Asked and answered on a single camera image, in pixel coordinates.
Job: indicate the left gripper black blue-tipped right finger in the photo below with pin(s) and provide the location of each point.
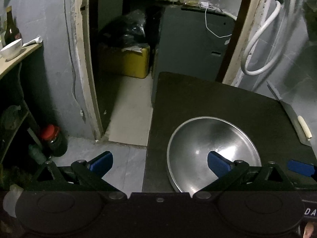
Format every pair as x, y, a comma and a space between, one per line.
240, 176

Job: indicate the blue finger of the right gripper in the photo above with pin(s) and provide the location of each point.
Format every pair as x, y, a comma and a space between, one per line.
304, 169

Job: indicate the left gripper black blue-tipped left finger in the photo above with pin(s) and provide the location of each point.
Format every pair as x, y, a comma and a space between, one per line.
81, 175

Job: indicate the large steel plate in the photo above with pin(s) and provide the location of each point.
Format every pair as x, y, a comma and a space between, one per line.
199, 140

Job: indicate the person's hand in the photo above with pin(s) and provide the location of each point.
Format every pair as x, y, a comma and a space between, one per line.
310, 230

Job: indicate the cream rolled paper tube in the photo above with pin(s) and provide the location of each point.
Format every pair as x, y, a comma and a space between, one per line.
305, 127

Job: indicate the red-lidded dark jar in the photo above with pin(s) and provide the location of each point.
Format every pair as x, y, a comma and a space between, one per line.
55, 143

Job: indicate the metal dustpan sheet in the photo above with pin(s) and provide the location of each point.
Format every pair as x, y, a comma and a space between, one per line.
290, 113

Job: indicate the yellow box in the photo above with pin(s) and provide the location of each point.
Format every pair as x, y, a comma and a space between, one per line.
134, 61

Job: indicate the dark grey cabinet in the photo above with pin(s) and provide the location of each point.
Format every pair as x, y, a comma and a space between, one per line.
192, 42

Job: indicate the white ceramic bowl on shelf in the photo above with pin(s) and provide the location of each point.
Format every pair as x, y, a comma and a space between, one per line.
12, 50

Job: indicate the black plastic bag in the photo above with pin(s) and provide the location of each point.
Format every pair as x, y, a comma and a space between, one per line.
134, 32

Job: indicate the dark glass bottle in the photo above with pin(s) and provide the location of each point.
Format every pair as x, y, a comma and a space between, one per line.
12, 32

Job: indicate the wooden wall shelf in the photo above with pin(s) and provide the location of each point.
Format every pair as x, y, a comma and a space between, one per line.
6, 66

